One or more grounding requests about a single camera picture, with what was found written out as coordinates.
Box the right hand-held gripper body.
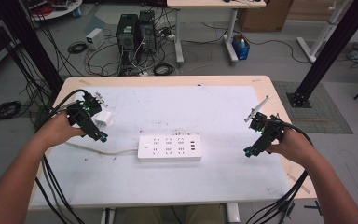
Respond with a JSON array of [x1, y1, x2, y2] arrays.
[[243, 95, 285, 145]]

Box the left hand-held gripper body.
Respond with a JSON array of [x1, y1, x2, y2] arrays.
[[65, 91, 110, 129]]

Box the white charger plug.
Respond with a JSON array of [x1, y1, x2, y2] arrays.
[[91, 110, 114, 128]]

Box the white power strip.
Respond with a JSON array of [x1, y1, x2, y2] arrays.
[[137, 133, 203, 162]]

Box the person's left hand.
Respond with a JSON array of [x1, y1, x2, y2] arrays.
[[35, 110, 87, 147]]

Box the person's right hand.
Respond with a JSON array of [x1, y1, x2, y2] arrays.
[[265, 125, 320, 167]]

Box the grey floor mat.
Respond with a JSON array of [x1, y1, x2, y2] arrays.
[[271, 80, 354, 135]]

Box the white table leg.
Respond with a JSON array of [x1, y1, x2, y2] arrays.
[[225, 203, 241, 224], [100, 207, 117, 224]]

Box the white power supply box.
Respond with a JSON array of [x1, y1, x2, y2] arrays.
[[85, 27, 106, 50]]

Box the blue crate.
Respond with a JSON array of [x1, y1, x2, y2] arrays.
[[231, 33, 251, 61]]

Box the pale blue table mat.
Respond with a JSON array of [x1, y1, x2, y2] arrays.
[[29, 85, 292, 209]]

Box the large black computer tower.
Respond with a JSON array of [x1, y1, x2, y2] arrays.
[[115, 13, 139, 64]]

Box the person's khaki trousers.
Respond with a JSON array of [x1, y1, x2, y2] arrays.
[[123, 203, 226, 224]]

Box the round white table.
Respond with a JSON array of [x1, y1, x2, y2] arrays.
[[21, 0, 84, 22]]

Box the white metal stand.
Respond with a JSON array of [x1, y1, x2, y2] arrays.
[[296, 0, 352, 64]]

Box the small black computer tower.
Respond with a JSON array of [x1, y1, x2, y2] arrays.
[[137, 9, 157, 54]]

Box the brown cardboard box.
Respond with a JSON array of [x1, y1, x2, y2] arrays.
[[237, 0, 295, 33]]

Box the white-legged wooden desk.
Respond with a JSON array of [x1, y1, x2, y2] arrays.
[[166, 0, 268, 66]]

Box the black left gripper cable bundle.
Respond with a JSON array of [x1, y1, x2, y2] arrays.
[[34, 88, 88, 224]]

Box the white power strip cable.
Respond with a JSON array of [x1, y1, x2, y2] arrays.
[[64, 141, 140, 156]]

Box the black cable coil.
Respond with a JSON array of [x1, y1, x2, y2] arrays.
[[153, 63, 175, 77], [0, 100, 23, 121], [67, 41, 89, 55]]

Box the black floor cable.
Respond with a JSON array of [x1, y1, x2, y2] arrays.
[[245, 38, 311, 64]]

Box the black metal frame post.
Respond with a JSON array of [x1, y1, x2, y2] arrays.
[[0, 0, 64, 94], [286, 0, 358, 109]]

